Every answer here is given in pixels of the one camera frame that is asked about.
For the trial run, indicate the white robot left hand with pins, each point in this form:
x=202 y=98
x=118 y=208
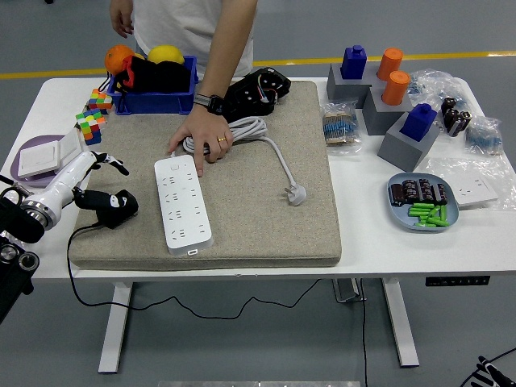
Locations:
x=60 y=183

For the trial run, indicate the person's right hand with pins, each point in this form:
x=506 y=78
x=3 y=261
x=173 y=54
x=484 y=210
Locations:
x=122 y=18

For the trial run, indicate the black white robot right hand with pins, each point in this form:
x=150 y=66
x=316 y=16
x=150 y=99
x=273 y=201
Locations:
x=489 y=370

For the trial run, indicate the person's left hand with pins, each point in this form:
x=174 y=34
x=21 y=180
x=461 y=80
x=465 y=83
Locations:
x=205 y=129

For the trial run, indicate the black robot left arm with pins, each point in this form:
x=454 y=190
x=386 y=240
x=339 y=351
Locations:
x=16 y=225

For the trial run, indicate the person's left forearm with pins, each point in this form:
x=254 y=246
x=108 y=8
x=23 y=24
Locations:
x=225 y=48

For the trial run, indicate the black wristwatch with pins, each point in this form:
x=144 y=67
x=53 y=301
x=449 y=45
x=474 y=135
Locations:
x=211 y=104

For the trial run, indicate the orange fruit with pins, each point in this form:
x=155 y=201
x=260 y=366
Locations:
x=117 y=58

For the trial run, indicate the small yellow fruit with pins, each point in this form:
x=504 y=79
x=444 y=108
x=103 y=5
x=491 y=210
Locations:
x=139 y=56

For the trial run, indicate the purple round plate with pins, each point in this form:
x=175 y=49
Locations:
x=36 y=140

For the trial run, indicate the person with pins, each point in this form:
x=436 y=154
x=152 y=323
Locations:
x=173 y=24

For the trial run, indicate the black electronic device housing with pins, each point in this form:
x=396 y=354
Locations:
x=250 y=96

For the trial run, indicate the yellow lemon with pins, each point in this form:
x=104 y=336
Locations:
x=165 y=53

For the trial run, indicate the blue plastic bin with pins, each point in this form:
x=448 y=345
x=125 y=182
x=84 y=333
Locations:
x=153 y=102

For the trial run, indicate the black pouch with red trim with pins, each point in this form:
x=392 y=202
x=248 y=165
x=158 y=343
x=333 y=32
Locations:
x=139 y=76

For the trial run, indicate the tall colourful puzzle cube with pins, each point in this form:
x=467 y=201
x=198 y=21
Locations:
x=90 y=125

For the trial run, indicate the small colourful puzzle cube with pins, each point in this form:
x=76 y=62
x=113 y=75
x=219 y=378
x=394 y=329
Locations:
x=101 y=101

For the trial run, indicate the black table control panel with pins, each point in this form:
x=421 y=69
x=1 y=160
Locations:
x=457 y=281

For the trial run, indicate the white table leg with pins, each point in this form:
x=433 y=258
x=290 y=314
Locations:
x=401 y=322
x=115 y=326

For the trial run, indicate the grey-brown mat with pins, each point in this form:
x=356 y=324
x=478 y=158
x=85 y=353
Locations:
x=250 y=225

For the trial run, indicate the bag of striped resistors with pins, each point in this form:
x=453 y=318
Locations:
x=340 y=129

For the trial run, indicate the wide grey block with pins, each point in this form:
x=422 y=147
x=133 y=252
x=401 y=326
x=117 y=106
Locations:
x=342 y=90

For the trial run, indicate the green battery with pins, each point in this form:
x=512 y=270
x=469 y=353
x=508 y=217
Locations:
x=443 y=213
x=423 y=219
x=425 y=224
x=434 y=212
x=417 y=214
x=419 y=210
x=438 y=221
x=421 y=205

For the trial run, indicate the blue peg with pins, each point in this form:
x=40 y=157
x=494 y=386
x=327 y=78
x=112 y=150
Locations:
x=354 y=62
x=418 y=123

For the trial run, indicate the blue-grey plate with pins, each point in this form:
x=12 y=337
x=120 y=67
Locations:
x=399 y=215

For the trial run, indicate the orange cylinder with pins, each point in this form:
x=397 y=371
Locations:
x=396 y=88
x=390 y=62

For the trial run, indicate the clear plastic bag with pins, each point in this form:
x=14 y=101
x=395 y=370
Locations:
x=443 y=167

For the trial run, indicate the bag of blue resistors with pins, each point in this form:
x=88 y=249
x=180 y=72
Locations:
x=483 y=139

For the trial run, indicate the large clear resistor bag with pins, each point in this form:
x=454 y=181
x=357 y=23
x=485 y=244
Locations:
x=435 y=86

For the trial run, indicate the bag of black capacitors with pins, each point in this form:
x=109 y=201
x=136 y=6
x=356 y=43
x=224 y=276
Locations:
x=455 y=119

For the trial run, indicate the white wall switch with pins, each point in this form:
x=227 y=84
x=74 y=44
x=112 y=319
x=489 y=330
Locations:
x=38 y=159

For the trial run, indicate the metal bracket under table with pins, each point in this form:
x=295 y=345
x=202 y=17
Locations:
x=346 y=290

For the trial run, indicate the white wall socket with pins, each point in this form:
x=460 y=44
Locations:
x=475 y=191

